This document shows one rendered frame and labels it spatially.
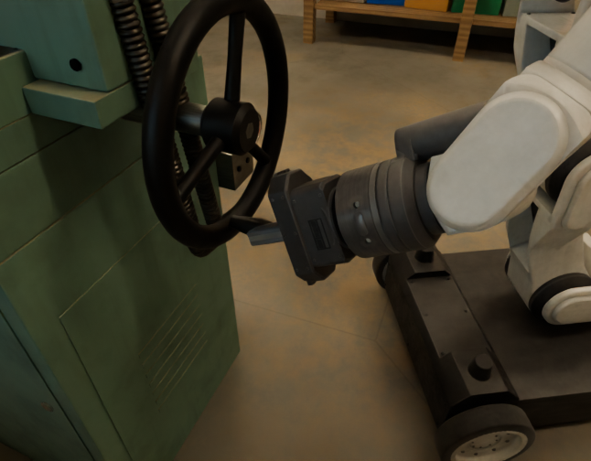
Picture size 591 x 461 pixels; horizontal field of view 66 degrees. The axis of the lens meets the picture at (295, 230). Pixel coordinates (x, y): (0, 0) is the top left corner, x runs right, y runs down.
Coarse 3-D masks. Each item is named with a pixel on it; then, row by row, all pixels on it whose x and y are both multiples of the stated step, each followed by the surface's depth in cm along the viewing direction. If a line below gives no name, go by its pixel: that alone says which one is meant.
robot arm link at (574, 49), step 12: (588, 12) 32; (576, 24) 32; (588, 24) 31; (564, 36) 33; (576, 36) 32; (588, 36) 31; (564, 48) 32; (576, 48) 31; (588, 48) 31; (564, 60) 32; (576, 60) 31; (588, 60) 31; (588, 72) 31
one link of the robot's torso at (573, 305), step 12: (588, 240) 109; (588, 252) 108; (588, 264) 108; (576, 288) 97; (588, 288) 97; (552, 300) 98; (564, 300) 98; (576, 300) 97; (588, 300) 97; (552, 312) 100; (564, 312) 99; (576, 312) 100; (588, 312) 100
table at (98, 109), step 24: (0, 48) 46; (0, 72) 44; (24, 72) 46; (192, 72) 57; (0, 96) 45; (24, 96) 47; (48, 96) 45; (72, 96) 44; (96, 96) 44; (120, 96) 46; (0, 120) 45; (72, 120) 46; (96, 120) 45
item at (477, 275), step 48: (432, 288) 117; (480, 288) 120; (432, 336) 105; (480, 336) 105; (528, 336) 108; (576, 336) 108; (432, 384) 103; (480, 384) 94; (528, 384) 98; (576, 384) 98
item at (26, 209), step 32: (192, 96) 74; (96, 128) 57; (128, 128) 62; (32, 160) 50; (64, 160) 54; (96, 160) 58; (128, 160) 64; (0, 192) 47; (32, 192) 51; (64, 192) 55; (0, 224) 48; (32, 224) 52; (0, 256) 49
